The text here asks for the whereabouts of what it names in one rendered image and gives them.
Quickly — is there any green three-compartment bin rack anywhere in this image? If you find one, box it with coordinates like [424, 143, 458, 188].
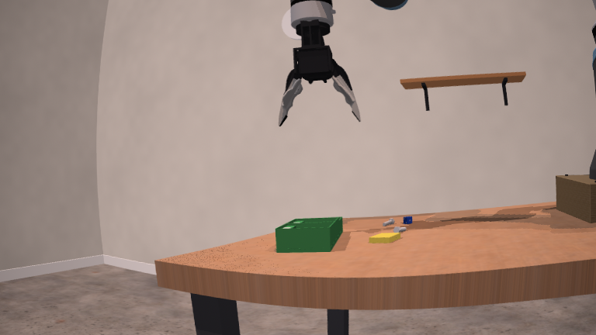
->
[275, 217, 343, 253]

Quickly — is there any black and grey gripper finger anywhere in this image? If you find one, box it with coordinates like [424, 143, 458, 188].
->
[279, 64, 303, 126]
[332, 61, 361, 121]

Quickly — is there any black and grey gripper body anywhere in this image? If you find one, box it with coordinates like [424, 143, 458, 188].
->
[293, 19, 334, 84]

